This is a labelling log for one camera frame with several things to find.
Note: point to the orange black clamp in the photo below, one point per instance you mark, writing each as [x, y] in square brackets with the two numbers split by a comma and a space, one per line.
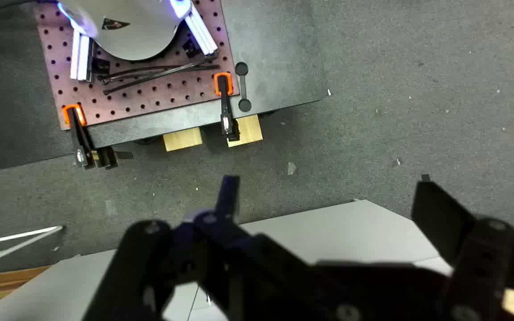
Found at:
[83, 151]
[223, 92]

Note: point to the orange black clamp right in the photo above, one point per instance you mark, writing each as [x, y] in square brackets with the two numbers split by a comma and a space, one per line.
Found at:
[223, 92]

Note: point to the dark robot base platform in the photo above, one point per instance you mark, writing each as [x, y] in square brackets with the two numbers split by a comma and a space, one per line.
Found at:
[273, 39]

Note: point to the wooden block left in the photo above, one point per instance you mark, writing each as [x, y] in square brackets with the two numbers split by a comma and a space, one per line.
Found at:
[182, 140]

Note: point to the pink perforated mounting board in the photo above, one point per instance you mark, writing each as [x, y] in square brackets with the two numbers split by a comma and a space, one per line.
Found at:
[142, 83]

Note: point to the white metal frame stand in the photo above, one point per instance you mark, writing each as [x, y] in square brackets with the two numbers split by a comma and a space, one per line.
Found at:
[21, 240]

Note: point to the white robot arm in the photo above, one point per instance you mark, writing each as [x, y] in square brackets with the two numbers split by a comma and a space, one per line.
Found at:
[274, 40]

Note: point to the wooden block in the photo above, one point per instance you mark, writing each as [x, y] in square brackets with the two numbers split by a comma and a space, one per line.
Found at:
[182, 140]
[249, 131]

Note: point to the wooden block right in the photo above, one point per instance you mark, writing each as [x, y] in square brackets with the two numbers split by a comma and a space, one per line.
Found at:
[249, 131]

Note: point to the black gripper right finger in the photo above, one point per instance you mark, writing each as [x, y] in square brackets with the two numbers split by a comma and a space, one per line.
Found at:
[440, 219]

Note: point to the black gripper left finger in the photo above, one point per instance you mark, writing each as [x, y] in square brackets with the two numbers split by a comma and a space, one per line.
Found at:
[226, 197]

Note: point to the orange black clamp left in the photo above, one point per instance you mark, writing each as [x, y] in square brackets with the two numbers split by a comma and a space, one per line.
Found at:
[83, 151]

